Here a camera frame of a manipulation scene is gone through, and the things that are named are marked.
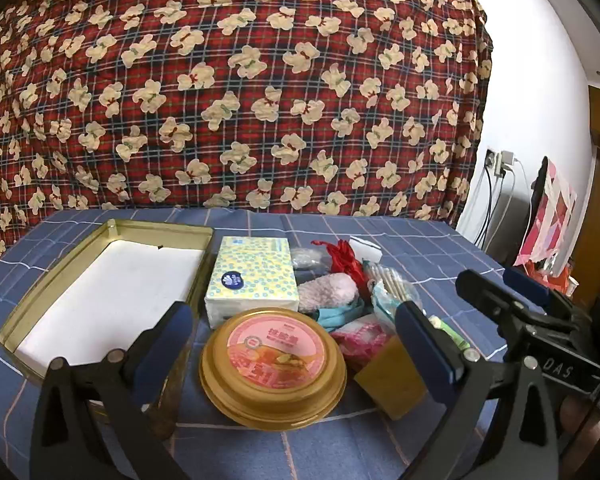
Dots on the clear plastic bag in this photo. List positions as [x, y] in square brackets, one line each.
[307, 259]

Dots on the blue plaid tablecloth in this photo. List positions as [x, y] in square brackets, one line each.
[330, 450]

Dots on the wall power socket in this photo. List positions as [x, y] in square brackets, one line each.
[492, 160]

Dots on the small green box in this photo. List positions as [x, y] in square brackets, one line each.
[450, 335]

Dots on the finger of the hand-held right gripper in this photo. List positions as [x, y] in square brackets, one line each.
[490, 297]
[527, 285]

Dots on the red plaid bear-print blanket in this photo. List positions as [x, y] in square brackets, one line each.
[230, 110]

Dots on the pink patterned wall poster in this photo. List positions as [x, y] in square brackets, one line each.
[555, 210]

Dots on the pink fluffy cloth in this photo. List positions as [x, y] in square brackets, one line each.
[325, 290]

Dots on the rectangular gold tin box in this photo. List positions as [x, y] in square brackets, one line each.
[110, 290]

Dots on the white sponge block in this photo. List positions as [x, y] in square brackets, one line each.
[367, 249]

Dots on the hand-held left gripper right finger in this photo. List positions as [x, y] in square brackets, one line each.
[425, 350]

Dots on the yellow dotted tissue pack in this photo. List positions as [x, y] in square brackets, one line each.
[250, 270]

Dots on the tan cardboard box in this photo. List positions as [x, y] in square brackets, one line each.
[387, 380]

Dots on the white plug charger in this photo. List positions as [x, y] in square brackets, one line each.
[507, 160]

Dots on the pink and white towel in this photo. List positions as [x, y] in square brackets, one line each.
[365, 342]

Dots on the cotton swab pack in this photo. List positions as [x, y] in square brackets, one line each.
[392, 282]

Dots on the teal cloth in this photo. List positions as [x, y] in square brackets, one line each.
[340, 314]

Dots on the round gold tin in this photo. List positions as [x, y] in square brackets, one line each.
[275, 360]

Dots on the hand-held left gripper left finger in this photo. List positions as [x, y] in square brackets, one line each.
[162, 355]

